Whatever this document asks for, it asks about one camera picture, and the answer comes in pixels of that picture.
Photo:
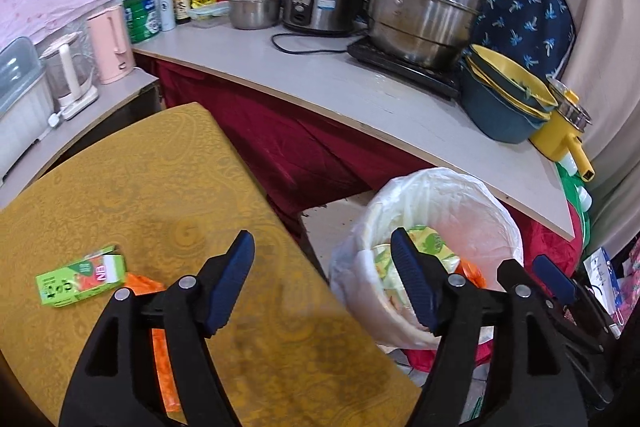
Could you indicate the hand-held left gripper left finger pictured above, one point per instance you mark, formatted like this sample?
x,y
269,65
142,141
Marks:
x,y
234,279

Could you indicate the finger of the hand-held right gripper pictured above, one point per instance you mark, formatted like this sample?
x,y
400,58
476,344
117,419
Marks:
x,y
552,277

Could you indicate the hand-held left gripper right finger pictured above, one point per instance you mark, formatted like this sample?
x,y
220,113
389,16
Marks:
x,y
415,279

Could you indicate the green yellow snack bag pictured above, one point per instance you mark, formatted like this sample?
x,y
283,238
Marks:
x,y
432,244

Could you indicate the orange plastic bag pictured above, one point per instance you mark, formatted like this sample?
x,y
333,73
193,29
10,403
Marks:
x,y
472,274

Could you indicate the trash can white liner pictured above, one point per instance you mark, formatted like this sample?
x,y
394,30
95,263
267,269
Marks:
x,y
450,197

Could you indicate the blue white small box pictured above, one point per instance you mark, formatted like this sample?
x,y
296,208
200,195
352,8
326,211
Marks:
x,y
600,274

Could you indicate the green plastic bag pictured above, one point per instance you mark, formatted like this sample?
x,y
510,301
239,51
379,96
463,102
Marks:
x,y
572,202

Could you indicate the red fabric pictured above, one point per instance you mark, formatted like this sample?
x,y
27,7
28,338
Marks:
x,y
430,357

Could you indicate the orange printed wrapper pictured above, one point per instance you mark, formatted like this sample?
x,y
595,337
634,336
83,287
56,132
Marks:
x,y
165,357

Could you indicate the golden patterned tablecloth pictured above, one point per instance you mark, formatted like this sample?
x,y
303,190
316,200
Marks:
x,y
125,187

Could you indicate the dark red curtain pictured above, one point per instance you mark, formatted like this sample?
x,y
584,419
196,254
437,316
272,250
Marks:
x,y
300,142

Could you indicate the small green carton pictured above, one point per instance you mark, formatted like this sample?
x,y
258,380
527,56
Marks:
x,y
80,279

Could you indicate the stacked blue-yellow bowls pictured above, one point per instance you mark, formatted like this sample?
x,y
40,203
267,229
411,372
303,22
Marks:
x,y
495,117

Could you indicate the yellow plastic basin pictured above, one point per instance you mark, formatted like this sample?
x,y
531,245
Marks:
x,y
515,79

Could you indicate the black induction cooker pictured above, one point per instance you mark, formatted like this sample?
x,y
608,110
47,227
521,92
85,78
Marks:
x,y
400,67

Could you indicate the white power plug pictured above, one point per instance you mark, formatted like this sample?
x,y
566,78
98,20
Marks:
x,y
56,121

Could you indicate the beige curtain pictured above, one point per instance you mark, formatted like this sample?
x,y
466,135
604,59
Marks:
x,y
600,32

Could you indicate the white glass electric kettle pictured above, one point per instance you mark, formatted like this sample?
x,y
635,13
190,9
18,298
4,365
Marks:
x,y
67,77

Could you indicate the pink electric kettle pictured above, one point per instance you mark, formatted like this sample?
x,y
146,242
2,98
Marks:
x,y
107,47

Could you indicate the clear plastic food container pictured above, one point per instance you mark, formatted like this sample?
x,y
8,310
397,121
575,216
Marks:
x,y
207,16

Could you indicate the small steel pot with lid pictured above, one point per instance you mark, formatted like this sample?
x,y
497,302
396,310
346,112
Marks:
x,y
255,9

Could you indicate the white dish rack clear cover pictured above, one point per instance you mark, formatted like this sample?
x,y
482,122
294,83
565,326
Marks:
x,y
20,107

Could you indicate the green tin can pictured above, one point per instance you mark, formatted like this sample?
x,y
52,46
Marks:
x,y
142,19

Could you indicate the white slim bottle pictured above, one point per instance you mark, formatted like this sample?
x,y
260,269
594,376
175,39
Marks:
x,y
166,7

